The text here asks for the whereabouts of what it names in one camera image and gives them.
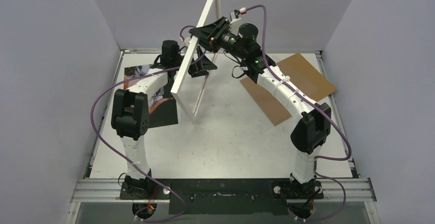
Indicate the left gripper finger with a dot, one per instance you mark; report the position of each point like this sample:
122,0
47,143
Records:
201,54
209,66

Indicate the brown cardboard backing board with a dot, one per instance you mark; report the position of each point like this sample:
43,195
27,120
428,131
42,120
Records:
304,73

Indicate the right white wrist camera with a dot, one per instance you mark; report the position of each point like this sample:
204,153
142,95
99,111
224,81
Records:
235,15

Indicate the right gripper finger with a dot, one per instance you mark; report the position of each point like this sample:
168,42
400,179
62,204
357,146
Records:
210,42
213,30

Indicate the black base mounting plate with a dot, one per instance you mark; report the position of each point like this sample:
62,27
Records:
225,196

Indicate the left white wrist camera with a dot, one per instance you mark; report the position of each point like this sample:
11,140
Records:
185,42

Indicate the printed photo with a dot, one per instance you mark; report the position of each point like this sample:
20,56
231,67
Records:
162,105

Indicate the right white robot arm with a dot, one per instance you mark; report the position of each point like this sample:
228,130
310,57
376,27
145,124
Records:
313,127

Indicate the white wooden picture frame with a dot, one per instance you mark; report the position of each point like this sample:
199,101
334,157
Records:
191,109

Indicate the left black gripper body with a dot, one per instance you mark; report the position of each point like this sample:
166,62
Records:
193,68

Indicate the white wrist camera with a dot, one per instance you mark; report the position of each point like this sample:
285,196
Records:
235,15
185,42

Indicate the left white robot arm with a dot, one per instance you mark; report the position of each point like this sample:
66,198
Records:
131,112

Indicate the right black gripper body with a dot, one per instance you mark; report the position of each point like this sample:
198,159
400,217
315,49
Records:
218,29

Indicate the aluminium rail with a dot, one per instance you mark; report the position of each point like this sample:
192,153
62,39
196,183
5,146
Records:
109,190

